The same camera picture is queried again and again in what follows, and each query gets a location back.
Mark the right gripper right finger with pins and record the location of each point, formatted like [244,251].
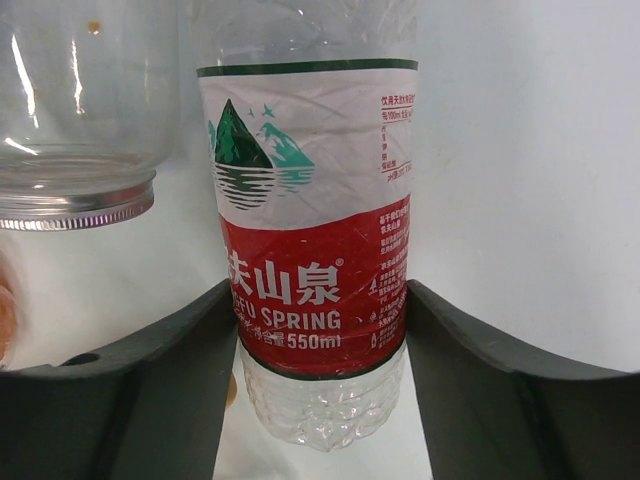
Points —
[495,407]

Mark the clear cup silver base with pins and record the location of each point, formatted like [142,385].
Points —
[89,110]

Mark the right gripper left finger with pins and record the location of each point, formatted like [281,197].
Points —
[148,406]

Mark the orange juice bottle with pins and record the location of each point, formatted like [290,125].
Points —
[9,323]

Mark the red label water bottle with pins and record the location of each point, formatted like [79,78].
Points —
[308,107]

